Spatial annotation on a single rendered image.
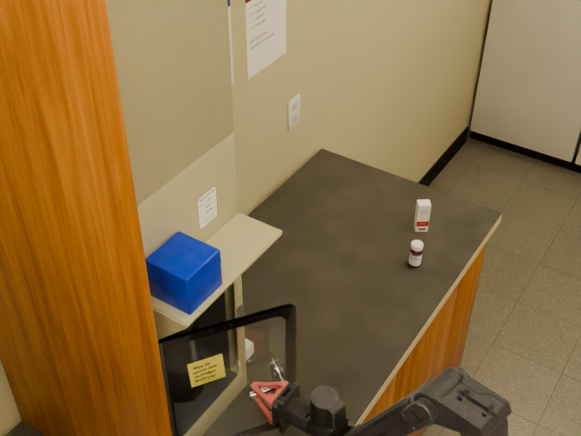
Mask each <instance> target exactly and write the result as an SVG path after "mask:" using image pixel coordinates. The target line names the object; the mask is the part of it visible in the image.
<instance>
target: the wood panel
mask: <svg viewBox="0 0 581 436"><path fill-rule="evenodd" d="M0 359H1V362H2V365H3V369H4V372H5V374H6V376H7V379H8V382H9V385H10V389H11V392H12V394H13V396H14V399H15V402H16V406H17V409H18V412H19V414H20V416H21V419H22V421H23V422H25V423H26V424H28V425H30V426H32V427H33V428H34V429H35V430H37V431H38V432H40V433H42V434H43V435H45V436H172V432H171V426H170V420H169V410H168V403H167V398H166V392H165V387H164V380H163V370H162V364H161V358H160V353H159V347H158V341H157V335H156V325H155V319H154V313H153V308H152V302H151V295H150V285H149V280H148V273H147V268H146V262H145V257H144V246H143V240H142V235H141V228H140V223H139V217H138V212H137V201H136V195H135V189H134V183H133V177H132V172H131V161H130V155H129V150H128V144H127V138H126V132H125V122H124V116H123V110H122V105H121V99H120V93H119V87H118V76H117V70H116V65H115V59H114V53H113V47H112V37H111V31H110V25H109V20H108V14H107V8H106V2H105V0H0Z"/></svg>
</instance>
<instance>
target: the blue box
mask: <svg viewBox="0 0 581 436"><path fill-rule="evenodd" d="M145 262H146V268H147V273H148V280H149V285H150V295H151V296H153V297H155V298H157V299H159V300H161V301H163V302H164V303H166V304H168V305H171V306H173V307H175V308H176V309H178V310H180V311H183V312H185V313H187V314H189V315H191V314H192V313H193V312H194V311H195V310H196V309H197V308H198V307H199V306H200V305H202V304H203V303H204V302H205V301H206V300H207V299H208V298H209V297H210V296H211V295H212V294H213V293H214V292H215V291H216V290H217V289H218V288H219V287H220V286H221V285H222V276H221V263H220V262H221V259H220V249H218V248H216V247H212V246H210V245H208V244H207V243H204V242H202V241H200V240H197V239H195V238H193V237H191V236H189V235H186V234H184V233H182V232H179V231H178V232H177V233H176V234H174V235H173V236H172V237H171V238H169V239H168V240H167V241H166V242H165V243H163V244H162V245H161V246H160V247H159V248H158V249H157V250H156V251H155V252H154V253H152V254H151V255H150V256H149V257H147V258H146V259H145Z"/></svg>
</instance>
